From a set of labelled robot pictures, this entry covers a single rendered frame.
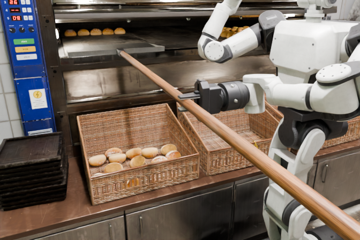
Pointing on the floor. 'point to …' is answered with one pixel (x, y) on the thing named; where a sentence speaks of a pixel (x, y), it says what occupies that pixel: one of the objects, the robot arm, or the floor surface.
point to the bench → (180, 205)
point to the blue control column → (30, 72)
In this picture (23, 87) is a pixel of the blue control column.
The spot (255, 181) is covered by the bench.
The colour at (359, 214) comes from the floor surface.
